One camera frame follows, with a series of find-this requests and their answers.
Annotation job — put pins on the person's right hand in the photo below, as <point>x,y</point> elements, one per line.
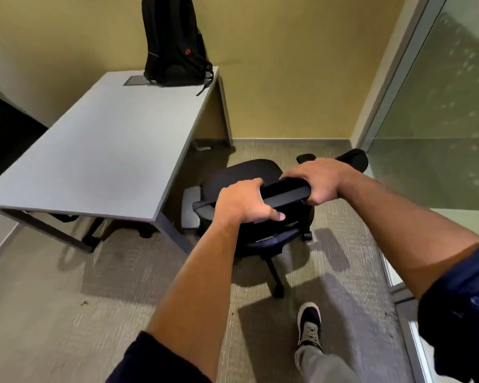
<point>323,177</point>

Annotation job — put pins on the person's left hand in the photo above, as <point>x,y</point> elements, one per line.
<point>239,203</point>

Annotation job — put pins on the person's left thumb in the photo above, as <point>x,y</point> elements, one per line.
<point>272,216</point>

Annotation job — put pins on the person's right thumb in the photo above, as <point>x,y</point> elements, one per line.
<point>313,198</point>

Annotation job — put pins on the black office chair with armrests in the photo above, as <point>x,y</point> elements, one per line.
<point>259,175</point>

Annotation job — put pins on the person's left forearm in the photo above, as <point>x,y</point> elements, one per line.
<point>199,287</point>

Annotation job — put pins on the person's right forearm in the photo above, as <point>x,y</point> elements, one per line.
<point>403,227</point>

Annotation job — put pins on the white box under desk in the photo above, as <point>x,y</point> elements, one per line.
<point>190,209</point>

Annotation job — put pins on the black and white sneaker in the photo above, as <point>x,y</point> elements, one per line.
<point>309,325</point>

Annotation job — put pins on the frosted glass partition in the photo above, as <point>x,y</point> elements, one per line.
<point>435,107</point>

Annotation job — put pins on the grey trouser leg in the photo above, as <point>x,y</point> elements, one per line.
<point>323,366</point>

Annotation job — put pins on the grey office desk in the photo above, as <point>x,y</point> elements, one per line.
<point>111,143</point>

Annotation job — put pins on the dark blue right sleeve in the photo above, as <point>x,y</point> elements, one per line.
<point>463,311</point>

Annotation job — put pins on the dark blue sleeve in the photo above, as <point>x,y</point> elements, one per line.
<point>155,364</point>
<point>463,311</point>

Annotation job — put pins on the dark blue left sleeve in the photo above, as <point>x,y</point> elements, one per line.
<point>155,364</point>

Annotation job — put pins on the black backpack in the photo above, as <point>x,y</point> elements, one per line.
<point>171,39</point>

